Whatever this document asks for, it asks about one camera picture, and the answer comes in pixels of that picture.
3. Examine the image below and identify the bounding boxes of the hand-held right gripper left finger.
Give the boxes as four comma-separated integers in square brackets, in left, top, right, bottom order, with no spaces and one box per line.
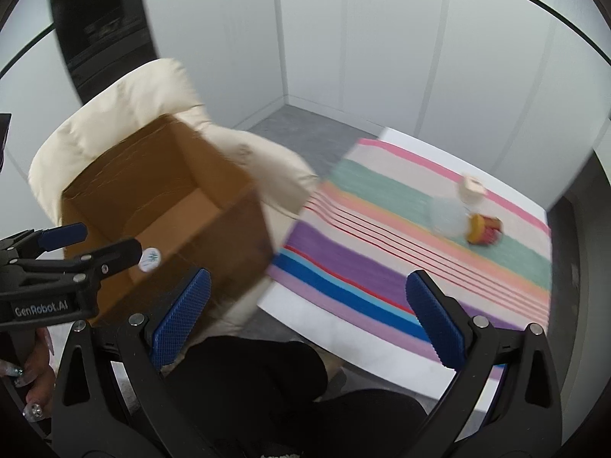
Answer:
[50,268,213,458]

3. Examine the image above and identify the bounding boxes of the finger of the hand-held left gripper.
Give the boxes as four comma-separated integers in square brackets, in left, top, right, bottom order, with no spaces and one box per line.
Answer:
[0,223,89,261]
[71,239,143,275]

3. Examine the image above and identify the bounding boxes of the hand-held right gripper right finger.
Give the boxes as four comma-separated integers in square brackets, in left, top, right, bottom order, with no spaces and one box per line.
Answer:
[406,269,564,458]

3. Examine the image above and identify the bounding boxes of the white round badge green logo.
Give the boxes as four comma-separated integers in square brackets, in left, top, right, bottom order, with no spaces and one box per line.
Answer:
[138,247,162,273]

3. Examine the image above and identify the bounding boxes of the brown cardboard box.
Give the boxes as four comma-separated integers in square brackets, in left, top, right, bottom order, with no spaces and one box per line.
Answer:
[60,114,275,327]

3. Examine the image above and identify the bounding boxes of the person's left hand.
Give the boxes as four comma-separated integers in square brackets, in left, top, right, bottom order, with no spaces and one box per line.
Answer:
[2,331,57,423]

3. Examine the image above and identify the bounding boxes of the striped colourful mat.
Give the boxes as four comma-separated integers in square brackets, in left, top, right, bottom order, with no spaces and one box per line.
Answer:
[265,138,552,379]

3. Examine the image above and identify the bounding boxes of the clear plastic bottle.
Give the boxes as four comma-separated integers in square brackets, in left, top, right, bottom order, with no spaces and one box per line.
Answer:
[428,197,472,239]

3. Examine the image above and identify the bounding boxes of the red and yellow toy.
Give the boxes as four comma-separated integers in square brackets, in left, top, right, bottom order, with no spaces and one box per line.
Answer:
[466,214,503,247]

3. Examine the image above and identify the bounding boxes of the person's black trousers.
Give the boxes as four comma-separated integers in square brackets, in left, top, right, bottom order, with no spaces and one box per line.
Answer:
[162,336,430,458]

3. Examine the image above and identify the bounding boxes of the small beige block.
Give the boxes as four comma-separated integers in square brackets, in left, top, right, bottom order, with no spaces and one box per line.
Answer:
[460,174,486,202]

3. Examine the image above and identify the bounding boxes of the cream padded chair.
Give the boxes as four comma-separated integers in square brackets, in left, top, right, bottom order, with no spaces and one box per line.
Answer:
[29,57,320,374]

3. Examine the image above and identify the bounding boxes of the white table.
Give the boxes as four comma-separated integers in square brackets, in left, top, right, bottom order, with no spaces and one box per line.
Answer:
[258,126,551,416]

